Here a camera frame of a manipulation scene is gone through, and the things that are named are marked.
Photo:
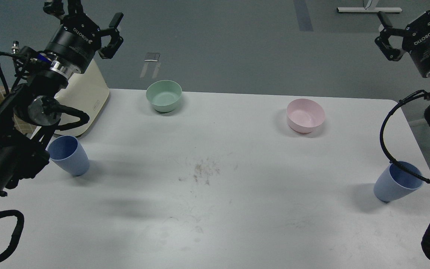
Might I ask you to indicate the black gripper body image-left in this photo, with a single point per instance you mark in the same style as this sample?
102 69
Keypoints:
76 41

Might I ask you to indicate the cream white toaster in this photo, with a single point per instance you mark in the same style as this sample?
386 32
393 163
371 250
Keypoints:
86 92

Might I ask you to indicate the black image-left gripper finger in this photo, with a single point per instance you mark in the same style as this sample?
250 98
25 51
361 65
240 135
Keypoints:
56 8
115 42

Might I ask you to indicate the white desk foot bar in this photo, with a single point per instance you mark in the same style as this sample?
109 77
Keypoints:
369 6

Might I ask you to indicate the green bowl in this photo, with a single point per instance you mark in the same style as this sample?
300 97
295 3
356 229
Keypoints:
164 96

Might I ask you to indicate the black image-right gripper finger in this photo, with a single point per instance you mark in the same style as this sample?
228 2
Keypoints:
382 41

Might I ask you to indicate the pink bowl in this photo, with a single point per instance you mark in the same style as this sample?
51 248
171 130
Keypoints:
304 115

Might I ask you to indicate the blue cup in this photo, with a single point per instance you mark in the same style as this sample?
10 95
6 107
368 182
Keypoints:
394 183
69 155

